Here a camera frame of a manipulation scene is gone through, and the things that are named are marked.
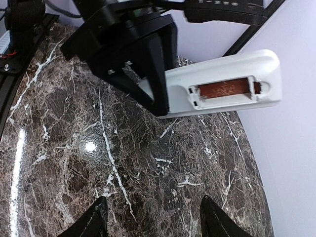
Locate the white remote control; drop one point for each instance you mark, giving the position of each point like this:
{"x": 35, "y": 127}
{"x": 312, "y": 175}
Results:
{"x": 232, "y": 83}

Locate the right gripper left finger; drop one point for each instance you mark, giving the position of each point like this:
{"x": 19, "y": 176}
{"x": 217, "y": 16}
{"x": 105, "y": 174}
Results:
{"x": 93, "y": 223}

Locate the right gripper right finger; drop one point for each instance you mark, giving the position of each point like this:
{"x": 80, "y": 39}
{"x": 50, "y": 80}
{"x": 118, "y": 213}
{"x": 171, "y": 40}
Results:
{"x": 216, "y": 223}

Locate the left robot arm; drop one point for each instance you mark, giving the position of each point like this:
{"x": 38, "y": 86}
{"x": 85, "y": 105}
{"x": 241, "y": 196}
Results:
{"x": 21, "y": 16}

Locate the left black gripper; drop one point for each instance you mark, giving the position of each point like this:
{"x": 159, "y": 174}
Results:
{"x": 110, "y": 28}

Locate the left black frame post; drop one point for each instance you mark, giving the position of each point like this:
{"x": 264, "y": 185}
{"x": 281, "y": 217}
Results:
{"x": 244, "y": 38}

